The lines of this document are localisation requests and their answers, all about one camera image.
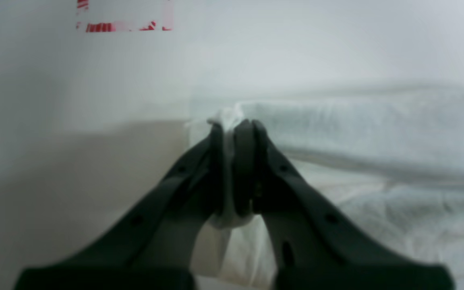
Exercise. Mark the white printed T-shirt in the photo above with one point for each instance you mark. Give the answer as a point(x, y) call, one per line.
point(391, 159)

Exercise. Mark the red tape rectangle marking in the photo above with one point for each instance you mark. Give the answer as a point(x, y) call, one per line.
point(105, 16)

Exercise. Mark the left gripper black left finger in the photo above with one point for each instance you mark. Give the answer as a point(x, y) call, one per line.
point(150, 247)

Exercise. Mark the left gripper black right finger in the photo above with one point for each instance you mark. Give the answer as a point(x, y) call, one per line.
point(316, 246)

